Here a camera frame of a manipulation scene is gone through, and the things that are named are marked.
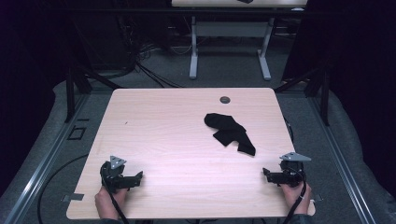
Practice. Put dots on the black metal stand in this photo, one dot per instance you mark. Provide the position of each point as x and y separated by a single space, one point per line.
70 93
323 96

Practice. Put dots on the dark object on background desk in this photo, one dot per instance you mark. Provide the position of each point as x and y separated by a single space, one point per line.
246 1

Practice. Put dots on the grey table grommet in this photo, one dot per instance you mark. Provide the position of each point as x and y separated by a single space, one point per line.
224 100

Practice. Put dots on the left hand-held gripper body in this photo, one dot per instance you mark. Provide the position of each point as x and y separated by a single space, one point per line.
112 178

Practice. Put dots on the person's left hand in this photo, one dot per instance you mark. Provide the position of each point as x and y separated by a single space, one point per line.
107 202

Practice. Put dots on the aluminium floor rail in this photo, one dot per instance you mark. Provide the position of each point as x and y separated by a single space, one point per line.
40 168
342 161

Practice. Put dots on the white background desk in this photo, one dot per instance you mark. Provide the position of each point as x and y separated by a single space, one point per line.
230 29

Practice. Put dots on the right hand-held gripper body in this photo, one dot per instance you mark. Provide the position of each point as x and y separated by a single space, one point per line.
292 174

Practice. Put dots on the grey tape strip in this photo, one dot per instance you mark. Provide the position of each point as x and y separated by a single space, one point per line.
317 198
74 197

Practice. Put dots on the person's right hand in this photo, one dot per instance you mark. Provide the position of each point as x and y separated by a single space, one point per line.
294 197

